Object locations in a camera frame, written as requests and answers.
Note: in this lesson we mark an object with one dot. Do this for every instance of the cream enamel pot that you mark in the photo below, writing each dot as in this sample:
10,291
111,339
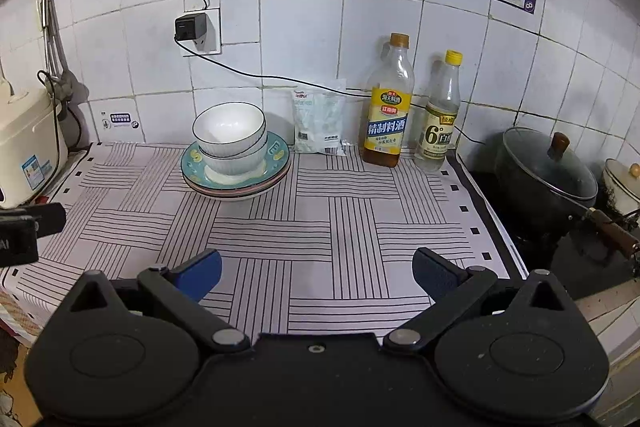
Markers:
622,187

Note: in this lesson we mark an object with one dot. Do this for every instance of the white wall socket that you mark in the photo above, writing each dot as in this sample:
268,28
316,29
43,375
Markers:
214,32

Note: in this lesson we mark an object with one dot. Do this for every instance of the amber cooking wine bottle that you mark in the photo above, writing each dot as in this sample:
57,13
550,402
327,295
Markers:
386,127

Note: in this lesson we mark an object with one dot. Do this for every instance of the black power adapter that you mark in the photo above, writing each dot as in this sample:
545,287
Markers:
191,28

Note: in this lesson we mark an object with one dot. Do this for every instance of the white sun print plate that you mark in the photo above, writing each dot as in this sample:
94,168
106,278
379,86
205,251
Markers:
235,199

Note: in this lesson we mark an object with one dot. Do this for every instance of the clear vinegar bottle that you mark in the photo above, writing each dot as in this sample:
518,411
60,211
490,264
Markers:
440,132

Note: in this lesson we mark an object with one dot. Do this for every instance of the striped table mat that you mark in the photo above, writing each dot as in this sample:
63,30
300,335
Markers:
310,227

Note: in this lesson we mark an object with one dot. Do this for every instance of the pink rabbit print plate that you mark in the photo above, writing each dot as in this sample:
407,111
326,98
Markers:
280,183

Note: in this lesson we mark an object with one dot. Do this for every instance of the black stove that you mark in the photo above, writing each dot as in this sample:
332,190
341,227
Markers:
575,257

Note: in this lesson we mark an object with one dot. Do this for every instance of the small white wall sticker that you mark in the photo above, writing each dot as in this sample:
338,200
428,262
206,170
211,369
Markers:
120,119

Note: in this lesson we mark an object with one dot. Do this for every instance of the white ribbed bowl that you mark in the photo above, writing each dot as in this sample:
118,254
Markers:
227,127
257,154
235,169

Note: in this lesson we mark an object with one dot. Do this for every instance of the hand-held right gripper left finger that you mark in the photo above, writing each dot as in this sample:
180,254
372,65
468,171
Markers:
202,274

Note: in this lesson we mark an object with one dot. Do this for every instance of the white powder bag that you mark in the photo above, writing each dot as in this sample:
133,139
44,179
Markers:
317,117

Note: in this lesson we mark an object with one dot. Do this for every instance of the blue fried egg plate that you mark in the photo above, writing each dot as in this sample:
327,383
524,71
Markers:
272,157

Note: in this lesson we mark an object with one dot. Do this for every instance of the black wok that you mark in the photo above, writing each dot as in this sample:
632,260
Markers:
530,202

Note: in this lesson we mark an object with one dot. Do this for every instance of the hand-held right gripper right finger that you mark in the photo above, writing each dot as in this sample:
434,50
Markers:
434,274

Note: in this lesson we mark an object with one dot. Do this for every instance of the floral patterned cloth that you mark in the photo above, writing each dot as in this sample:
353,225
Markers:
12,357

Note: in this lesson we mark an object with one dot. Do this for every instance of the glass wok lid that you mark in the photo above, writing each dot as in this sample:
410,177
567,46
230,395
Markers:
545,172

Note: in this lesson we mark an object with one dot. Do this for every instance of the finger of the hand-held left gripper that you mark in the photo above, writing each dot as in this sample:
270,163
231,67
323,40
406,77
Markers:
50,219

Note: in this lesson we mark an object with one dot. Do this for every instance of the cream rice cooker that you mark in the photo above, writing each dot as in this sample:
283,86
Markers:
27,147

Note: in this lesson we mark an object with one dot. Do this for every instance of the hanging metal utensil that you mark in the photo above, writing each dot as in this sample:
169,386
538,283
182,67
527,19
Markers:
52,52

